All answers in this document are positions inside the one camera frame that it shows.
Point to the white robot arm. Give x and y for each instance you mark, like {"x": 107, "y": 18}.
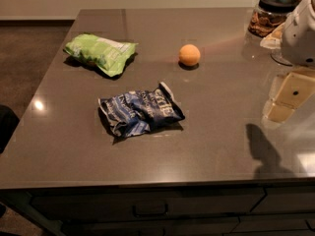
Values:
{"x": 292, "y": 43}

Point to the clear glass bowl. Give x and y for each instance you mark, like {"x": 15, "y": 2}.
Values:
{"x": 273, "y": 42}

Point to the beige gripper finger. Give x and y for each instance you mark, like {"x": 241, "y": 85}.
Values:
{"x": 288, "y": 92}

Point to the dark cabinet drawer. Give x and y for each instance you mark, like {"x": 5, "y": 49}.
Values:
{"x": 119, "y": 206}

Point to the orange fruit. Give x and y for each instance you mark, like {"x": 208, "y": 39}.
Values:
{"x": 189, "y": 55}

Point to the black drawer handle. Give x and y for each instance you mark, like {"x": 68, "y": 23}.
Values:
{"x": 150, "y": 210}

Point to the green chip bag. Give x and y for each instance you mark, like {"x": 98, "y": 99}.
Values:
{"x": 108, "y": 55}

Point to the blue chip bag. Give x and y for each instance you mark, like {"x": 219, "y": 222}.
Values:
{"x": 138, "y": 112}

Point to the glass jar with black lid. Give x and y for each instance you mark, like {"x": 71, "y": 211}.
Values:
{"x": 268, "y": 15}

